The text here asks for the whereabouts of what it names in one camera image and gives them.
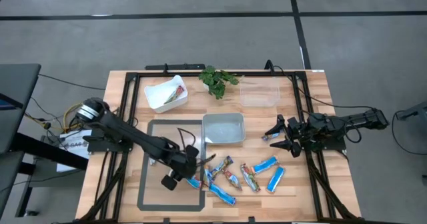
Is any small green potted plant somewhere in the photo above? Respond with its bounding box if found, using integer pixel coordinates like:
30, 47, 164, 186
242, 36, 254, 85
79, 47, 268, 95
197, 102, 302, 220
198, 65, 240, 101

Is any black power strip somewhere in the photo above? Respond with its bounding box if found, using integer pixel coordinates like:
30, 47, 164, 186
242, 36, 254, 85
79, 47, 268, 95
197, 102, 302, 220
144, 63, 207, 71

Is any black desk beam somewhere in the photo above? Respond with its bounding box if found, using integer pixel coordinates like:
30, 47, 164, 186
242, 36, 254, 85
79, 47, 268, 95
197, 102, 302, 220
9, 132, 89, 171

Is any black floor cable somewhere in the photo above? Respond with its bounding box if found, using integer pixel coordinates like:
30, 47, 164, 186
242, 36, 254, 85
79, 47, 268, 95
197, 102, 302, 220
37, 73, 107, 91
391, 110, 427, 157

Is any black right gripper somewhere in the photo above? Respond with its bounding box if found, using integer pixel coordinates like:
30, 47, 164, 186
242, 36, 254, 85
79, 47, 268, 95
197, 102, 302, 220
264, 113, 311, 159

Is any white paper label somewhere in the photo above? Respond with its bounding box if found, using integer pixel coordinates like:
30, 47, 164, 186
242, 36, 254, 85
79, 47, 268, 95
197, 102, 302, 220
55, 129, 93, 173

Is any red chocolate chip granola bar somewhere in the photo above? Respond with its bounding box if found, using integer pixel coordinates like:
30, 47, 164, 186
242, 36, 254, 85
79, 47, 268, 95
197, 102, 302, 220
163, 85, 185, 105
240, 163, 262, 193
222, 169, 243, 192

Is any white plastic bin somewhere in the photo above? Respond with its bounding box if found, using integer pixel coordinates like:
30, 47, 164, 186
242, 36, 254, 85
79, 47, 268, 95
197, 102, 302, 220
143, 74, 189, 114

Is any black cable bundle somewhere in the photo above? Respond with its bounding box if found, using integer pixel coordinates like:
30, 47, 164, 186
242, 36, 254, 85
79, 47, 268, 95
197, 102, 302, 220
25, 96, 84, 143

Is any blue oatmeal raisin granola bar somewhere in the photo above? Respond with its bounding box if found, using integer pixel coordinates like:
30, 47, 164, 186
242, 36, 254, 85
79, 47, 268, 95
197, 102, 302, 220
185, 176, 203, 190
203, 165, 215, 187
266, 165, 287, 195
207, 183, 238, 207
251, 155, 280, 175
210, 155, 234, 181
262, 132, 282, 142

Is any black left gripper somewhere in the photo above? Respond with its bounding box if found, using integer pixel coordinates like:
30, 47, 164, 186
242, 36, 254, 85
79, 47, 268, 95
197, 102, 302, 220
172, 145, 217, 183

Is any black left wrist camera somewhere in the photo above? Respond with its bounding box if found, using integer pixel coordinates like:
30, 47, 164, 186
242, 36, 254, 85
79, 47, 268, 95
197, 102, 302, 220
161, 173, 179, 191

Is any clear plastic container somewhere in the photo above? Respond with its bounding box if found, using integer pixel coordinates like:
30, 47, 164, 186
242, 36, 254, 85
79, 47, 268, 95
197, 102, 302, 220
239, 75, 281, 107

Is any dark grey desk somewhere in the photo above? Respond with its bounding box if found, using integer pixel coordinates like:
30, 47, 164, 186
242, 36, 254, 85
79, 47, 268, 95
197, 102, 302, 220
0, 63, 42, 215

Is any black frame cable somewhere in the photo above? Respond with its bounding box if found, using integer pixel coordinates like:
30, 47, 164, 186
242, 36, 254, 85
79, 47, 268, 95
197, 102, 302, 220
264, 59, 378, 111

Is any grey stand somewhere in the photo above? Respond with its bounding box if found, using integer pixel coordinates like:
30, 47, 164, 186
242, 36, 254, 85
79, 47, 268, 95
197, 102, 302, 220
396, 100, 427, 121

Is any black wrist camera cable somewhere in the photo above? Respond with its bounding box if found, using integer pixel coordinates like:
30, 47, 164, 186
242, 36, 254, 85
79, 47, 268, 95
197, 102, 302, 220
175, 127, 197, 151

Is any clear mat with grey border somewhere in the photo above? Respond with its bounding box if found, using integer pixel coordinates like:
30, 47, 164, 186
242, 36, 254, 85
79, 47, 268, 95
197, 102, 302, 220
137, 119, 208, 213

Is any yellow cable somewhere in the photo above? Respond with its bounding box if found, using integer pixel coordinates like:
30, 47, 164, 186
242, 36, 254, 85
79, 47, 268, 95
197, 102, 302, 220
61, 102, 84, 131

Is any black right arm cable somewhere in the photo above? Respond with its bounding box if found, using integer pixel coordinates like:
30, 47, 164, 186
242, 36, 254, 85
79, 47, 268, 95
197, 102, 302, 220
342, 119, 363, 144

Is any grey plastic bin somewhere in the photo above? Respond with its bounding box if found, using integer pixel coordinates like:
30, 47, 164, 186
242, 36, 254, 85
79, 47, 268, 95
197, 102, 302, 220
201, 113, 247, 145

